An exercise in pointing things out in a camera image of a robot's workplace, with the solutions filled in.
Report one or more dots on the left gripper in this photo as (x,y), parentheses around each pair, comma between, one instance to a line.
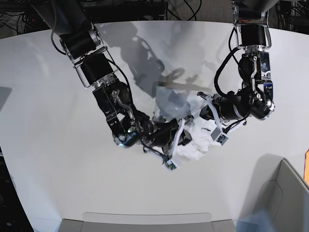
(224,108)

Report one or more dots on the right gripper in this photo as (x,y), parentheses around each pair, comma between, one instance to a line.
(158,137)

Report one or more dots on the white T-shirt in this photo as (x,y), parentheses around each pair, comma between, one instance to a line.
(172,101)

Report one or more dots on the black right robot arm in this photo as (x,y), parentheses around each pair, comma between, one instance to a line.
(81,42)

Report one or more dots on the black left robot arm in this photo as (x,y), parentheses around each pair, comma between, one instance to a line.
(255,98)

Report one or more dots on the grey cardboard box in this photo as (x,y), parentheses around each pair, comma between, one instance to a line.
(283,203)

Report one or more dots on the blue translucent object corner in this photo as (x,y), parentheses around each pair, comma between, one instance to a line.
(256,222)

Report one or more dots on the orange object at edge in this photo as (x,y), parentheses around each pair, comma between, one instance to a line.
(306,167)

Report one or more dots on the grey laptop corner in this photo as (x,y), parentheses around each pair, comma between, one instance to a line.
(4,95)

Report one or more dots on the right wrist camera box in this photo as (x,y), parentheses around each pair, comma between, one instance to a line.
(170,165)

